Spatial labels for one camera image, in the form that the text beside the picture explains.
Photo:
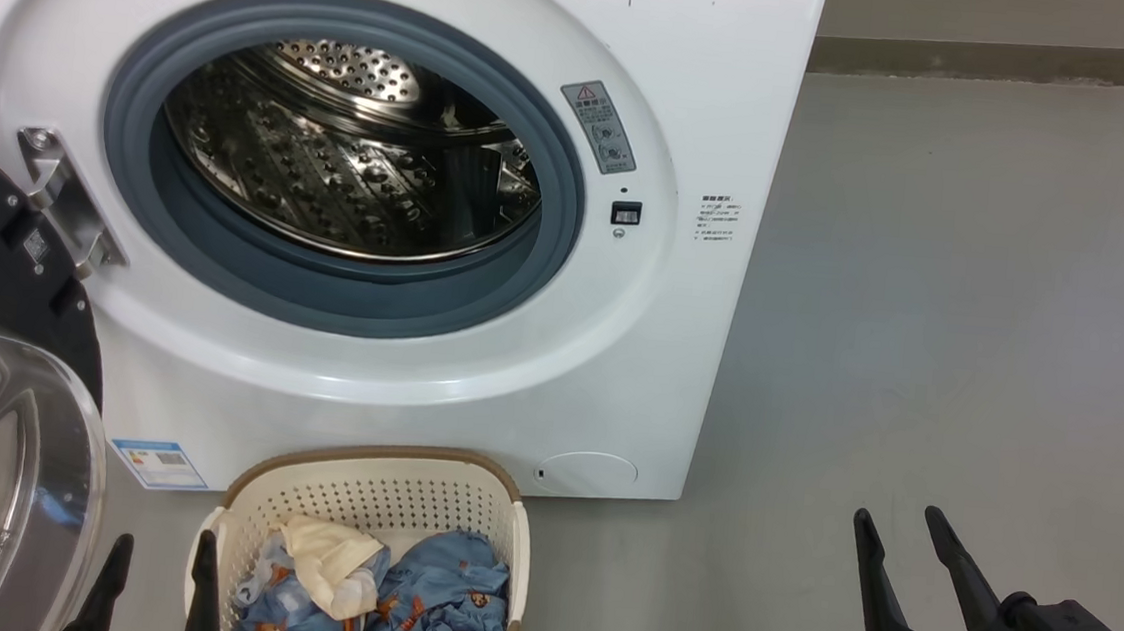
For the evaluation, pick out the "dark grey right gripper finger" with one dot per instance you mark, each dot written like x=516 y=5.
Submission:
x=885 y=612
x=971 y=599

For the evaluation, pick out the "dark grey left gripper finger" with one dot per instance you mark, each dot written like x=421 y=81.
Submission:
x=98 y=600
x=204 y=598

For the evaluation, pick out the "blue garment with bear print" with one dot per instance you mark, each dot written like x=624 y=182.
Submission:
x=287 y=625

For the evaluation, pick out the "cream white garment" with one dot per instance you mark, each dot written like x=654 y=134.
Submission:
x=327 y=558

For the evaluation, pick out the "blue garment with orange print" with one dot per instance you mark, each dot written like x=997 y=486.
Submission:
x=444 y=597

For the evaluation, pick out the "cream perforated laundry basket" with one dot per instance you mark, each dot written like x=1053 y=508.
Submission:
x=377 y=497

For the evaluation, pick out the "grey rubber door gasket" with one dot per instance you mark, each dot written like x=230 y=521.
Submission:
x=353 y=294

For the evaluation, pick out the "white front-load washing machine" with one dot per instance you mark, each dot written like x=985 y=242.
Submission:
x=619 y=360

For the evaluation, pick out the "metal door hinge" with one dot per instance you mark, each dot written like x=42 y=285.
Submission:
x=65 y=191

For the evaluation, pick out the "black door latch slot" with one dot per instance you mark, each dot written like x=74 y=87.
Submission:
x=626 y=213

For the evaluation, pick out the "blue energy label sticker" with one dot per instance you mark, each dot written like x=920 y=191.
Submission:
x=159 y=464

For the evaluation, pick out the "round white filter cover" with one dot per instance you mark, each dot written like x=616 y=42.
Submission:
x=588 y=473

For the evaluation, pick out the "printed text sticker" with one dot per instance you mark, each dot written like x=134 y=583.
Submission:
x=717 y=217

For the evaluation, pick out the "steel perforated washer drum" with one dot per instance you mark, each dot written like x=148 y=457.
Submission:
x=333 y=167

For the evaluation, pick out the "grey warning sticker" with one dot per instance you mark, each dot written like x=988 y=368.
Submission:
x=599 y=128

